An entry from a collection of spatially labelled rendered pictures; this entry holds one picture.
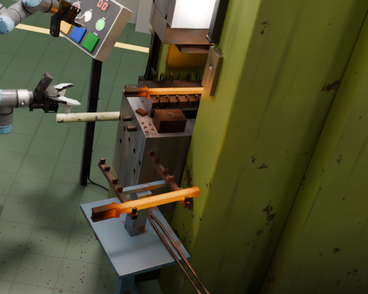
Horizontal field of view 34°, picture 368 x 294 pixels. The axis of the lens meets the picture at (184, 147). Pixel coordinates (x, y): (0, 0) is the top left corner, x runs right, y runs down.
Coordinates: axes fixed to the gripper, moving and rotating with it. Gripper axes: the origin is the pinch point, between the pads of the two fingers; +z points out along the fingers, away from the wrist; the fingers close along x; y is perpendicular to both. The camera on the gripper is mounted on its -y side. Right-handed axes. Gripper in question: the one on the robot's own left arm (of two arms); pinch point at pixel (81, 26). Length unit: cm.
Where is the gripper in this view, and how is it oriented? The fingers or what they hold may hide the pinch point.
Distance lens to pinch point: 285.5
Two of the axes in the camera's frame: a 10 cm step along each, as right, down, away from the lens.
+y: 5.1, -8.4, -1.7
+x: -6.9, -5.2, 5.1
